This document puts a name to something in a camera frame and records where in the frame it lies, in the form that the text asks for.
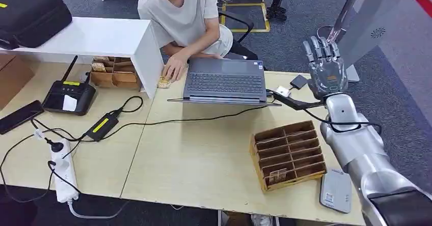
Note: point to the black power adapter yellow label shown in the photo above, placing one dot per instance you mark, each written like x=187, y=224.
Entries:
x=102, y=126

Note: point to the stack of printed cards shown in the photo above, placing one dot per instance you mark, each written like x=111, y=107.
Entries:
x=164, y=84

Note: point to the white desk shelf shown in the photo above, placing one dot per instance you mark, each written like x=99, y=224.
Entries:
x=101, y=37

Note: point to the black smartphone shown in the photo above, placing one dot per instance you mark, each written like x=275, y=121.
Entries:
x=20, y=116

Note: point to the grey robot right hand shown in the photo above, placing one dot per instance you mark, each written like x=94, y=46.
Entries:
x=327, y=74

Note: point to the flat grey box device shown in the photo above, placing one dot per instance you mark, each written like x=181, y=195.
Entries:
x=335, y=190

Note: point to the wooden slotted card box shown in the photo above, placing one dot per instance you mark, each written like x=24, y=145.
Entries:
x=290, y=150

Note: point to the white power strip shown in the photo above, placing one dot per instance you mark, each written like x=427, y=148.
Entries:
x=64, y=174

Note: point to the chrome stanchion post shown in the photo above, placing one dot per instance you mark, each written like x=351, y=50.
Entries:
x=337, y=25

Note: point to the person's left hand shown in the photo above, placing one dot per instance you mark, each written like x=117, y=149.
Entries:
x=174, y=67

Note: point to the black plug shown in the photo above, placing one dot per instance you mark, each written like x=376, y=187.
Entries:
x=55, y=147

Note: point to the black office chair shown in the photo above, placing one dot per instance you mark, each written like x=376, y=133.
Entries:
x=241, y=20

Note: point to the small black flat device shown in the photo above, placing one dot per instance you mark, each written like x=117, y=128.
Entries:
x=299, y=82

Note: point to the small wooden compartment box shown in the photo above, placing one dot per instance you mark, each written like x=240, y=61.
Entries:
x=116, y=79

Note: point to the grey kiosk stand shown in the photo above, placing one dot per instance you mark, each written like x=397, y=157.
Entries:
x=368, y=25

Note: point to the brown cardboard box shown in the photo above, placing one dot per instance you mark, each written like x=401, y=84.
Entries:
x=13, y=77

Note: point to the black carrying case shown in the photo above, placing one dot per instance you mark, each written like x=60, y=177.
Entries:
x=30, y=13

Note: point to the black router with antenna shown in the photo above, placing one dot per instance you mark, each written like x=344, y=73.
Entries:
x=67, y=98

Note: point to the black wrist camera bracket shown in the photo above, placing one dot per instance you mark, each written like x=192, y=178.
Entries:
x=297, y=103

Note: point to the person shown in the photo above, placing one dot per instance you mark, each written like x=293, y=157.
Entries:
x=182, y=15

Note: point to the yellow-bordered floor mat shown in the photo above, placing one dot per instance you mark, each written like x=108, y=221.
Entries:
x=251, y=15

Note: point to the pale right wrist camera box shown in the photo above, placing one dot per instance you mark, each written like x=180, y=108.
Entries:
x=282, y=91

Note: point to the cards in compartment box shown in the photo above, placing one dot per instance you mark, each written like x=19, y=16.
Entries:
x=98, y=67

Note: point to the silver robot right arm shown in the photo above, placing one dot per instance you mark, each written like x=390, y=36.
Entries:
x=354, y=143

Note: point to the grey laptop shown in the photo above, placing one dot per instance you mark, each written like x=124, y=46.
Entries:
x=224, y=83

